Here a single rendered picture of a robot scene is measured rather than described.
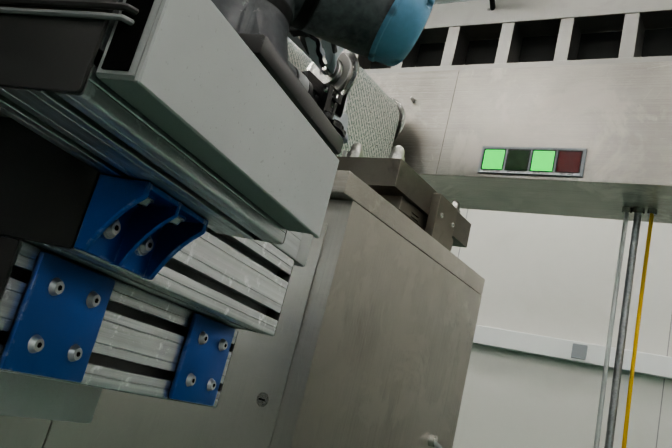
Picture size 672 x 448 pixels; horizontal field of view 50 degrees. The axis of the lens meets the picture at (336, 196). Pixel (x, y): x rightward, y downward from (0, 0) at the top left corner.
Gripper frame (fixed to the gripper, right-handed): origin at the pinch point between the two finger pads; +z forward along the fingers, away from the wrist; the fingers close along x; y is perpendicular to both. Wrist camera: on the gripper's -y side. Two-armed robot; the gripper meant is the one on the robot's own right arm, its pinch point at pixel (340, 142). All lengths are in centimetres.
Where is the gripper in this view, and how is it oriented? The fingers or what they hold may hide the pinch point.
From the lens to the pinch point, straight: 162.5
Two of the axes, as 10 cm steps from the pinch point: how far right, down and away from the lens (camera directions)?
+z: 5.0, 3.6, 7.9
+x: -8.3, -0.6, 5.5
